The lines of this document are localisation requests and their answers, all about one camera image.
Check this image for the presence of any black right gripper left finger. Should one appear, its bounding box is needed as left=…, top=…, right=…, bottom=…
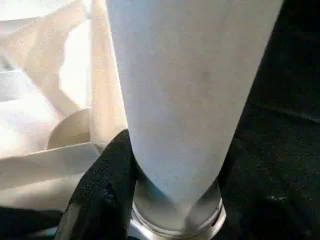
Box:
left=54, top=128, right=139, bottom=240

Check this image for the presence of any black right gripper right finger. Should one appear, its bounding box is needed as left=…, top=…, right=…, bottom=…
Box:
left=217, top=132, right=320, bottom=240

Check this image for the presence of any white plastic table leg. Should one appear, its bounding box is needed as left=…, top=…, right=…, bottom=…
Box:
left=104, top=0, right=286, bottom=239

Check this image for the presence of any black work mat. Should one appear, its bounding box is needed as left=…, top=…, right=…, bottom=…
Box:
left=0, top=0, right=320, bottom=240

